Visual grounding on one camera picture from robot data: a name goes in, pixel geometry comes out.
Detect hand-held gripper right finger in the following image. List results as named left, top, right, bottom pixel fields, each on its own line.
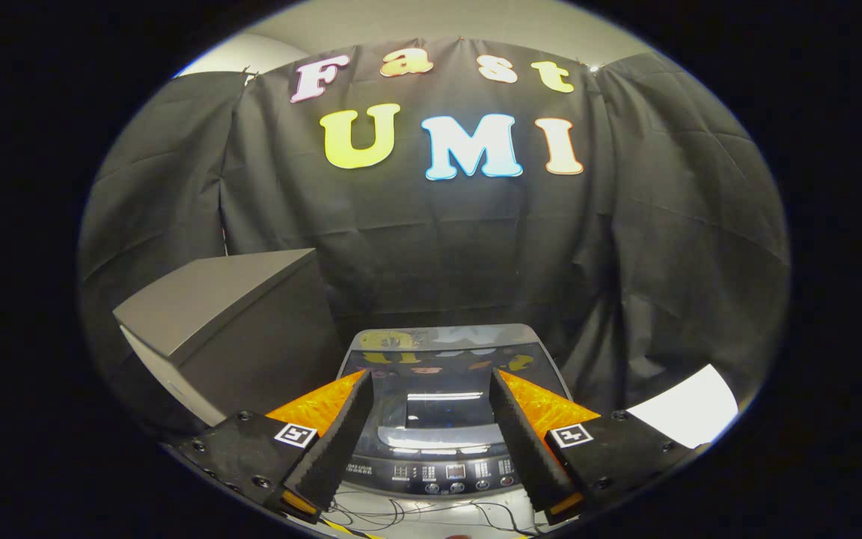
left=489, top=367, right=705, bottom=527

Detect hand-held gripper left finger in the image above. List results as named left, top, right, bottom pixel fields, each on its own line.
left=169, top=369, right=376, bottom=525

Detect grey top-load washing machine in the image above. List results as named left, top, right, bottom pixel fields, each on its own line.
left=334, top=323, right=574, bottom=499

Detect dark washing machine lid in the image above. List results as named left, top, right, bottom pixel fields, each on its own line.
left=337, top=323, right=574, bottom=451

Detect white board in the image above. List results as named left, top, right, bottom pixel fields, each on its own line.
left=626, top=365, right=740, bottom=450

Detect grey cabinet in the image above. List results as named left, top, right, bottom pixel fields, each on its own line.
left=113, top=249, right=342, bottom=429

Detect black backdrop cloth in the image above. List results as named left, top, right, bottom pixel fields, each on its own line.
left=79, top=37, right=791, bottom=442

